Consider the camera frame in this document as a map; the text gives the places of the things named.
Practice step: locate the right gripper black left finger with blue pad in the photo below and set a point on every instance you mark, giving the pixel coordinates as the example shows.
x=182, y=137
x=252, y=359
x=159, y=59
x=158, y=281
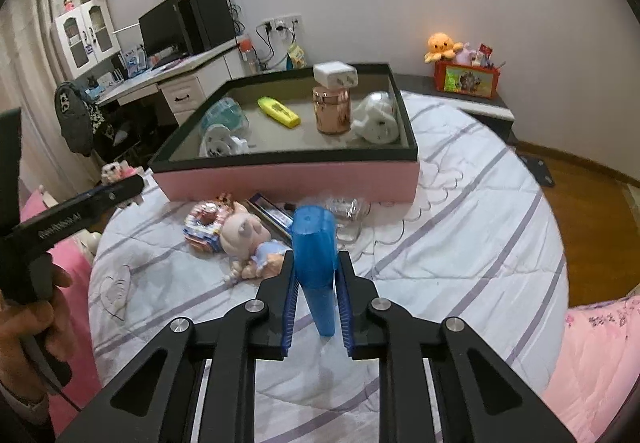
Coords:
x=196, y=378

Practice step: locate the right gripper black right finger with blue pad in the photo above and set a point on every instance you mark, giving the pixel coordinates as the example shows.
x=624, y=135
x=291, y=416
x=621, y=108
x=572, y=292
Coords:
x=439, y=382

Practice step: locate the blue plastic case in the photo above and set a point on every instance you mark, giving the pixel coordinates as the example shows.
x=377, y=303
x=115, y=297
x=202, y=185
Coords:
x=315, y=259

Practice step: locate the rose gold round jar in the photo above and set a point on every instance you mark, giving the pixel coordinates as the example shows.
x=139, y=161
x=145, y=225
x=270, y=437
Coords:
x=332, y=110

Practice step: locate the yellow highlighter marker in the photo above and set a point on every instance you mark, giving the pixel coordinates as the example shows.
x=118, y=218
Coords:
x=278, y=112

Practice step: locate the white power adapter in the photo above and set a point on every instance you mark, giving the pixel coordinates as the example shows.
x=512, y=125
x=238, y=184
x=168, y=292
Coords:
x=335, y=75

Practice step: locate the pink pillow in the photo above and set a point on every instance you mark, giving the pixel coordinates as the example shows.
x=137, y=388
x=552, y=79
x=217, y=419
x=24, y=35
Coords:
x=85, y=382

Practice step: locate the clear glass cup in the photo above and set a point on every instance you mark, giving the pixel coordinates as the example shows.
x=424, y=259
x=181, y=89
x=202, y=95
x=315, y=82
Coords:
x=349, y=214

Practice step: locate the white striped bed sheet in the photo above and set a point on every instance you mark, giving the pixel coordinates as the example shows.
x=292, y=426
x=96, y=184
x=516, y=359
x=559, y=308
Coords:
x=479, y=242

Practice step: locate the black jacket on chair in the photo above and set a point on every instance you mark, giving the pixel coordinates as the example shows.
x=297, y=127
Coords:
x=79, y=120

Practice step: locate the blue gold tube box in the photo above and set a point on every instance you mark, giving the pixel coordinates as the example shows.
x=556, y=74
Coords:
x=278, y=219

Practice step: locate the pig doll blue dress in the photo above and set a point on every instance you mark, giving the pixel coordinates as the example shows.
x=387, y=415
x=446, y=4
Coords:
x=253, y=252

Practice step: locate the beige curtain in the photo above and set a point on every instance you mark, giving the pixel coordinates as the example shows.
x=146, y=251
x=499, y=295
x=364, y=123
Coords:
x=31, y=70

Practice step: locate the colourful round toy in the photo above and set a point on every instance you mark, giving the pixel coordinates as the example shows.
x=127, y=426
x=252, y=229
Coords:
x=201, y=228

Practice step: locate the pink black storage tray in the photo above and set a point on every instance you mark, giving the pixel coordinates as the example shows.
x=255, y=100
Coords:
x=288, y=165

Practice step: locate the white glass door cabinet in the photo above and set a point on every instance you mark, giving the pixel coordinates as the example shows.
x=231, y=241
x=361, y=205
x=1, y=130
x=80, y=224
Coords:
x=85, y=37

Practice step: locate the pink quilt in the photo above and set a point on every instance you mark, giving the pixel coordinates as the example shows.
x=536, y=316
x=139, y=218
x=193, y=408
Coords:
x=598, y=367

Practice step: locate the white desk with drawers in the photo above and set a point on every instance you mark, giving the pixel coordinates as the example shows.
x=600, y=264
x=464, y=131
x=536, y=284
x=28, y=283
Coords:
x=184, y=84

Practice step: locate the black white low cabinet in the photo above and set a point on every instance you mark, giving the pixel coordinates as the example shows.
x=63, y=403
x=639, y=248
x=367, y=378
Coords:
x=493, y=113

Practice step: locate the black computer monitor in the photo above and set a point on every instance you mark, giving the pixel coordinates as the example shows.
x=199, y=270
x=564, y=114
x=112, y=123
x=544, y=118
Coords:
x=161, y=30

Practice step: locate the red picture storage box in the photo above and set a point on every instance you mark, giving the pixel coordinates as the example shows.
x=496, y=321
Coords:
x=467, y=80

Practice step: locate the yellow snack bag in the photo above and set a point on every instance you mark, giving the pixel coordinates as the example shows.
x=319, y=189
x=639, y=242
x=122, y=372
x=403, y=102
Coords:
x=296, y=57

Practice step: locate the black computer tower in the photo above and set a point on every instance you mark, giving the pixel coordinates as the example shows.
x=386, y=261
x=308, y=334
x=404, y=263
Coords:
x=206, y=24

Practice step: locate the orange octopus plush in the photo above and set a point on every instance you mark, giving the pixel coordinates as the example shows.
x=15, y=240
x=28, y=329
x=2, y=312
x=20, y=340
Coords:
x=441, y=47

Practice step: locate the white wall socket strip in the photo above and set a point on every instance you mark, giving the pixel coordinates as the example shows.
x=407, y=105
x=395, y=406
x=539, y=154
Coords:
x=288, y=21

